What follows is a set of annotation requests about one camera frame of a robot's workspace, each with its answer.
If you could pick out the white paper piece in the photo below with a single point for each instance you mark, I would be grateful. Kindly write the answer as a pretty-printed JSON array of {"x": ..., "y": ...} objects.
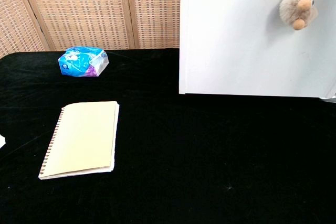
[{"x": 1, "y": 140}]

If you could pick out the yellow spiral notebook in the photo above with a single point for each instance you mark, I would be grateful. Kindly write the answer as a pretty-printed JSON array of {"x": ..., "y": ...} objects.
[{"x": 84, "y": 137}]

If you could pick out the black velvet tablecloth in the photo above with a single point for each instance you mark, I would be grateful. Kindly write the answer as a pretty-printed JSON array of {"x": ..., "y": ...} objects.
[{"x": 183, "y": 155}]

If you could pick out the blue tissue pack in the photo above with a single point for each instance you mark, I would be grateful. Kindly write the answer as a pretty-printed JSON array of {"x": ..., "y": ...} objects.
[{"x": 78, "y": 62}]

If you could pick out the woven bamboo folding screen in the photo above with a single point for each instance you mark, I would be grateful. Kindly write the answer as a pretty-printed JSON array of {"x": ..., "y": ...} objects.
[{"x": 84, "y": 9}]

